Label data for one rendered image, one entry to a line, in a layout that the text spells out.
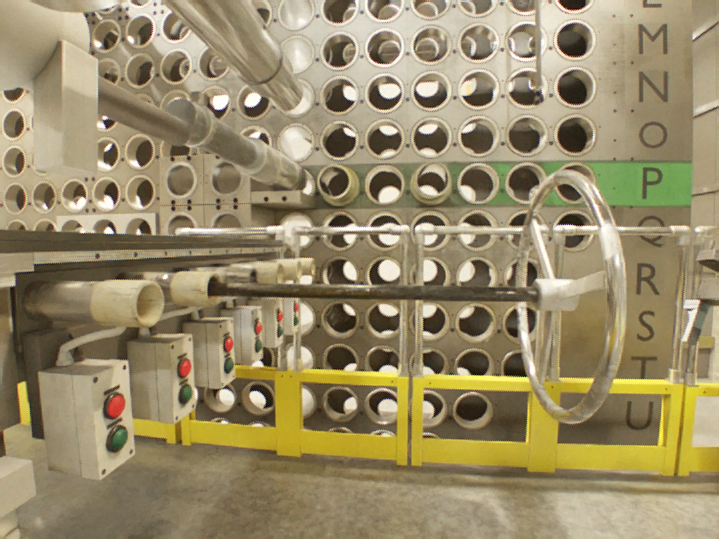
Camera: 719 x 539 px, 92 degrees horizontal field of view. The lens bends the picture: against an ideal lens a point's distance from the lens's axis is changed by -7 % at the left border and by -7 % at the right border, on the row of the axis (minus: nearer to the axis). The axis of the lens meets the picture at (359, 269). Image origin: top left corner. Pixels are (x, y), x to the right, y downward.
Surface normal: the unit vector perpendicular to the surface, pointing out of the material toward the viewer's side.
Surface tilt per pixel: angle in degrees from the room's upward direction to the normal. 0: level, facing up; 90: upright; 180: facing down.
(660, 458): 90
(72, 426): 90
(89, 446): 90
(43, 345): 90
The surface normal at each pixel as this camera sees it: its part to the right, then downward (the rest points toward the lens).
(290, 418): -0.14, 0.07
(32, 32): 0.90, 0.43
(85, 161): 0.99, 0.01
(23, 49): 0.73, 0.68
